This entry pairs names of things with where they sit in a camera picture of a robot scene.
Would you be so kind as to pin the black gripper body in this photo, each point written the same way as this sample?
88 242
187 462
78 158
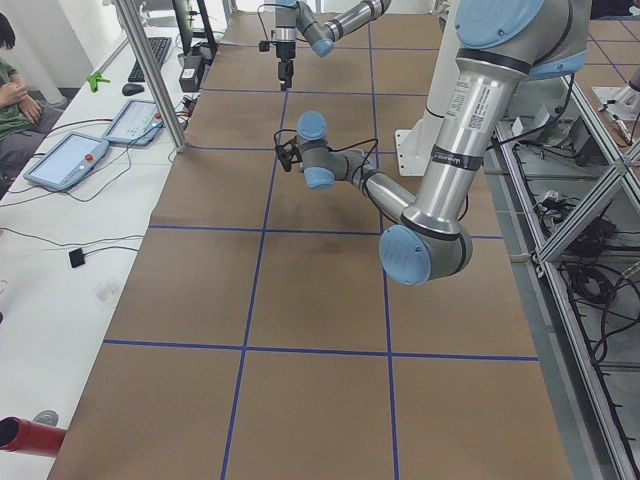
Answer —
284 53
295 151

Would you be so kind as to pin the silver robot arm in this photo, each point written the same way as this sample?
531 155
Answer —
502 43
295 19

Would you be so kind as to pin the black box white label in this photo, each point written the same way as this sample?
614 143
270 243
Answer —
194 65

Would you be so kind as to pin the black monitor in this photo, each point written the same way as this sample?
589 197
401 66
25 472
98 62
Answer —
185 16

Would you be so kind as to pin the front teach pendant tablet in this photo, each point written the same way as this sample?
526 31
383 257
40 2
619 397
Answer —
137 124

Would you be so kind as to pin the teach pendant tablet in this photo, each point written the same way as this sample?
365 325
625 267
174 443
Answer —
68 162
137 124

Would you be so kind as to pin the black computer mouse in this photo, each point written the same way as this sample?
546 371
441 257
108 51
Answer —
131 89

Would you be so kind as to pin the green clamp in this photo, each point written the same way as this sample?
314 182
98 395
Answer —
95 79

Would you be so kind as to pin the rear teach pendant tablet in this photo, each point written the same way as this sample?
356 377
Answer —
68 162

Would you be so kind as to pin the small black square pad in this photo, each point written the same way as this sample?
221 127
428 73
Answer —
77 257

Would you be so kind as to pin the person in green shirt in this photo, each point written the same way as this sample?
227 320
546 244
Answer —
25 123

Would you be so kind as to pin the red cylinder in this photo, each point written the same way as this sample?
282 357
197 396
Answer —
30 437

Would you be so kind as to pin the aluminium frame post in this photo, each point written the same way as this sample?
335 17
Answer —
144 55

